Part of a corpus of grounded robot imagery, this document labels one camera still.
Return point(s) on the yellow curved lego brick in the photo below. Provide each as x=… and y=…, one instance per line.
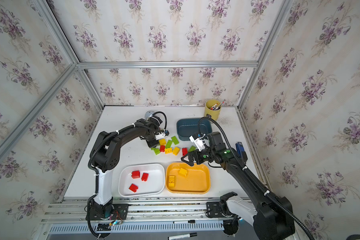
x=171, y=181

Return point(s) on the yellow plastic tray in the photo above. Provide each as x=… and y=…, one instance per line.
x=197, y=180

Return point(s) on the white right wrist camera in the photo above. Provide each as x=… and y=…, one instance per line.
x=198, y=140

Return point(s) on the white plastic tray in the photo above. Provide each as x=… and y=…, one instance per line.
x=154, y=185

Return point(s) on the blue round alarm clock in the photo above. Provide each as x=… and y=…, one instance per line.
x=149, y=114

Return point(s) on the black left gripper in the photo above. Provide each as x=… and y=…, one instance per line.
x=152, y=142

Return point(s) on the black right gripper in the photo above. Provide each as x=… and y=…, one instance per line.
x=200, y=156

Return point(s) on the green lego brick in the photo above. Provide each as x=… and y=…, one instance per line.
x=169, y=144
x=156, y=151
x=192, y=148
x=175, y=140

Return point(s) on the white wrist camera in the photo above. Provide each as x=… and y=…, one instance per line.
x=161, y=134
x=198, y=140

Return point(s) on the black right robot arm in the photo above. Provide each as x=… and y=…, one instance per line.
x=272, y=217

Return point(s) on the dark teal plastic bin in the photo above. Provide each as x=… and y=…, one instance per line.
x=189, y=126

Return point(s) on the black marker pen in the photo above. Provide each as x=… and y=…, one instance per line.
x=183, y=236

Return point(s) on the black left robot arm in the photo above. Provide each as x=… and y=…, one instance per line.
x=106, y=152

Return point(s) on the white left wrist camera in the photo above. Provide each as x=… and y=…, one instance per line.
x=161, y=134

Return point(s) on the yellow pen cup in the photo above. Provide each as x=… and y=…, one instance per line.
x=212, y=109

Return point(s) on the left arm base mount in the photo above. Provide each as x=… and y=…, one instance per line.
x=100, y=218

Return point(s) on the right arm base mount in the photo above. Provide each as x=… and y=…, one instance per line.
x=220, y=209

